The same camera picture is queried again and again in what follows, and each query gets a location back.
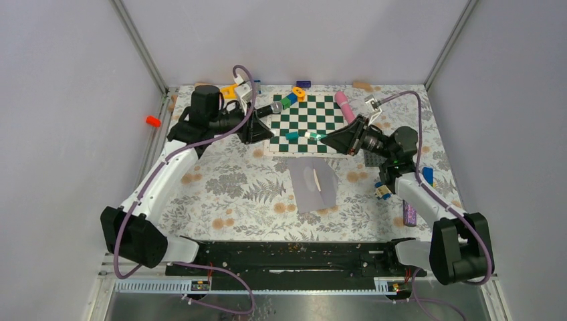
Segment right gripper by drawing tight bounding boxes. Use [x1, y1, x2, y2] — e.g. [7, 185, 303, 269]
[321, 114, 395, 161]

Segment small green white bottle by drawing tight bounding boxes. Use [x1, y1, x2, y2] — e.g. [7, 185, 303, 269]
[304, 132, 324, 141]

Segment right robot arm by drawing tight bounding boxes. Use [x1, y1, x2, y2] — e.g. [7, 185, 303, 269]
[320, 116, 495, 285]

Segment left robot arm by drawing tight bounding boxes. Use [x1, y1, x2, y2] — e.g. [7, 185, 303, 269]
[100, 81, 260, 275]

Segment black toy microphone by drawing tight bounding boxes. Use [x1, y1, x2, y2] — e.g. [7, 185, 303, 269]
[255, 101, 284, 118]

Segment green white chessboard mat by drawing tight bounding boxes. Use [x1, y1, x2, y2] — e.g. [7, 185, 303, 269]
[263, 94, 348, 158]

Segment teal cube block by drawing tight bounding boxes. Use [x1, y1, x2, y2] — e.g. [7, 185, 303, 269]
[285, 132, 299, 141]

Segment grey lego baseplate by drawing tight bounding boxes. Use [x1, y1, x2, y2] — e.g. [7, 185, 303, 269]
[363, 150, 387, 168]

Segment blue lego brick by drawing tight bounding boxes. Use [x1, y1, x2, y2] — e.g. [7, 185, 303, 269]
[253, 80, 261, 95]

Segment yellow triangle toy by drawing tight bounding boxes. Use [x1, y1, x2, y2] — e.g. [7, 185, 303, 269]
[220, 84, 238, 100]

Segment wooden cylinder block right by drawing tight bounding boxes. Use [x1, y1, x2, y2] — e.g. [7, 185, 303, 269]
[352, 81, 373, 92]

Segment purple lego brick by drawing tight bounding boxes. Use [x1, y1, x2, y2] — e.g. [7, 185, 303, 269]
[296, 80, 312, 88]

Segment beige toy car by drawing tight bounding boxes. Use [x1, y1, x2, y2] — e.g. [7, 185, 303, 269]
[374, 181, 392, 200]

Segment floral table cloth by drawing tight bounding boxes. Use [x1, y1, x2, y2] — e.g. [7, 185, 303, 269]
[157, 85, 462, 242]

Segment rainbow lego stack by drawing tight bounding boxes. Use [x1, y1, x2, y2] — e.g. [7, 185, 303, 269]
[421, 167, 435, 187]

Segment orange cap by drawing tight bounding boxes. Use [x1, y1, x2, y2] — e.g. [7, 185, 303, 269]
[145, 116, 162, 128]

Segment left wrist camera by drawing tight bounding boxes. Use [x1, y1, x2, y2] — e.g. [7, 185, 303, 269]
[234, 74, 255, 112]

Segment colourful block chain toy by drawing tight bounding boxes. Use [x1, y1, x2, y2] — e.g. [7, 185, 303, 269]
[280, 87, 306, 110]

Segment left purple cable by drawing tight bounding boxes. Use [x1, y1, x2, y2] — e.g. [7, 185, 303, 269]
[113, 64, 258, 316]

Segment purple cable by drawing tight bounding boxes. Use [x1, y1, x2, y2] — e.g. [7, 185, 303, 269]
[113, 64, 258, 316]
[376, 90, 495, 321]

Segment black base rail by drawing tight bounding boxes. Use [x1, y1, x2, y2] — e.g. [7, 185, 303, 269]
[165, 241, 416, 292]

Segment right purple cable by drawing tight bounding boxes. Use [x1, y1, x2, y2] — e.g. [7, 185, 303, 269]
[376, 90, 495, 321]

